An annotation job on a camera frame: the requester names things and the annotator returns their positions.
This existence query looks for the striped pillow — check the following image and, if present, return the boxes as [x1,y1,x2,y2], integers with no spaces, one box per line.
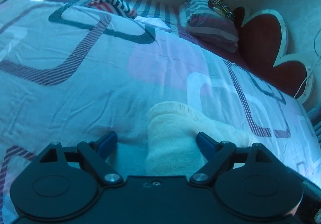
[179,0,239,53]

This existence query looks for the colourful patterned item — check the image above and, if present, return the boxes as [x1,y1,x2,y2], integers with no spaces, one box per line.
[207,0,235,19]

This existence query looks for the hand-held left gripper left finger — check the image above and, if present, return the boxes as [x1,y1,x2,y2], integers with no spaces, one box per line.
[38,131,124,186]

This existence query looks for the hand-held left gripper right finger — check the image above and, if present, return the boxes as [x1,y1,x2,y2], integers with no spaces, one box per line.
[189,132,273,187]

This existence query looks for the white sock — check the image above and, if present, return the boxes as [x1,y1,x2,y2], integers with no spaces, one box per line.
[145,101,259,177]

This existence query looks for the white cable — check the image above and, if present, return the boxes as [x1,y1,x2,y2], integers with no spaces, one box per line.
[293,30,321,100]

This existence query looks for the geometric print bedsheet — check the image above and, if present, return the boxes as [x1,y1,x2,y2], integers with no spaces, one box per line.
[0,0,320,217]

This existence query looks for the red white navy striped garment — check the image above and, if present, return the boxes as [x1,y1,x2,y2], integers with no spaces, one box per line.
[86,0,138,19]

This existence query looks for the red heart-shaped cushion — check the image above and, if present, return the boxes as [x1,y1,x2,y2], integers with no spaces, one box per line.
[232,6,314,104]

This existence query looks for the striped mattress pad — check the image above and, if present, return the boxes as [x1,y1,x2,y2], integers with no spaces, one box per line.
[120,0,185,32]

